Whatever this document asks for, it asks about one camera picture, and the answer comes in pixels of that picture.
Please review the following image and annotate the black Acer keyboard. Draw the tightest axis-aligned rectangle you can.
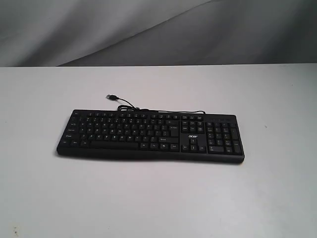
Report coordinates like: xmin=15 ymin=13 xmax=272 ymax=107
xmin=56 ymin=110 xmax=245 ymax=164

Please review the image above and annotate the grey backdrop cloth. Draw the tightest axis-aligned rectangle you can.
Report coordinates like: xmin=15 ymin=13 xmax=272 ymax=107
xmin=0 ymin=0 xmax=317 ymax=66

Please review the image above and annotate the black USB cable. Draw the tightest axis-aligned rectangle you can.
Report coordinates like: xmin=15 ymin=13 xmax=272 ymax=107
xmin=106 ymin=94 xmax=207 ymax=116

